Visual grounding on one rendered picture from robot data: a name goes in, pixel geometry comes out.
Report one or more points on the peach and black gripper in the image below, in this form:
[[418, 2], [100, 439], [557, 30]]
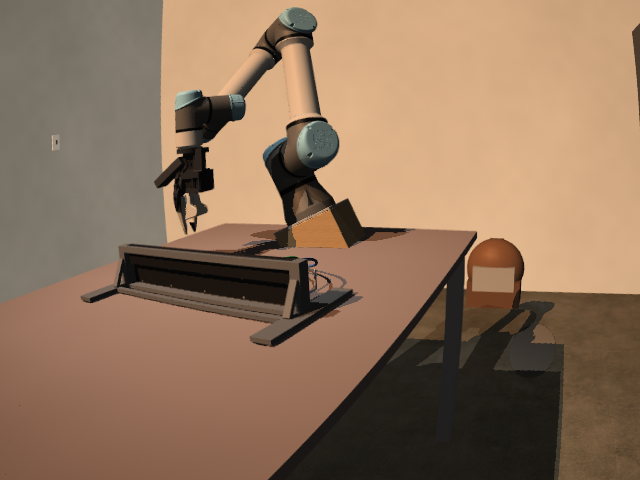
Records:
[[186, 207]]

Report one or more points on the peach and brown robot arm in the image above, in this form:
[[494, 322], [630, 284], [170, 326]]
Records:
[[310, 143]]

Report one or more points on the dark grey port rack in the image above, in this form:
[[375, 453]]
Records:
[[258, 284]]

